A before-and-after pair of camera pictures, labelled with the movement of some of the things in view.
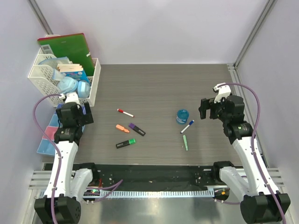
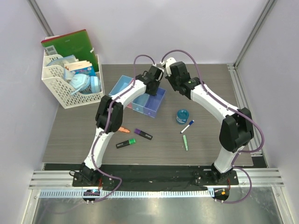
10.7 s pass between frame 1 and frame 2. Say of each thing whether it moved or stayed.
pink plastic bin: moved
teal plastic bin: moved
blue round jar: stayed
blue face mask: moved
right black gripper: moved
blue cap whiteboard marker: stayed
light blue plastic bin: moved
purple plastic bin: moved
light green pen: stayed
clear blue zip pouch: moved
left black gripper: moved
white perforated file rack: moved
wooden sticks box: moved
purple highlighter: moved
